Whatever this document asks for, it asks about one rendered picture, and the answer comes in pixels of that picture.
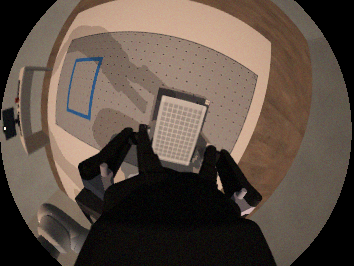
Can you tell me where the blue rectangular tape outline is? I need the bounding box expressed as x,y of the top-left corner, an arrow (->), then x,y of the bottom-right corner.
67,57 -> 103,120

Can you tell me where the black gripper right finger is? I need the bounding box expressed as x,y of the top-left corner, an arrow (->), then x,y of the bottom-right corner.
193,131 -> 262,218

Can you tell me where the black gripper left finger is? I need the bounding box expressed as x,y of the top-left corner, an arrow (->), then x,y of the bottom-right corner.
78,120 -> 172,202

